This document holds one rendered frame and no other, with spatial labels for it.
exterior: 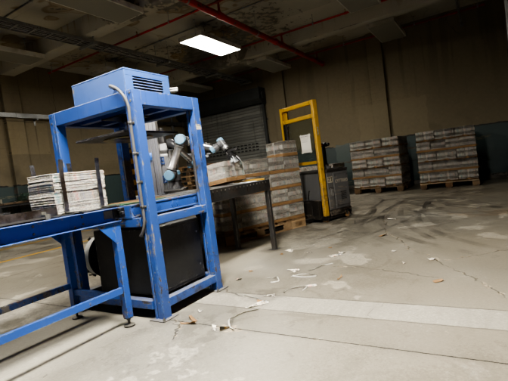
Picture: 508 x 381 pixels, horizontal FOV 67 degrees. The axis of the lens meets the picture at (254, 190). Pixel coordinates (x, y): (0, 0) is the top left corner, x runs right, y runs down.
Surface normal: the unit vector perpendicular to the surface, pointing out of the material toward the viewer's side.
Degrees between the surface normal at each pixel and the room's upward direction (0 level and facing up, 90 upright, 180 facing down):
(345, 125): 90
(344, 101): 90
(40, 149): 90
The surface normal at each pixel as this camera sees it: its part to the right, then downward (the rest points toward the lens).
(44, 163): 0.85, -0.08
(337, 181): 0.61, -0.04
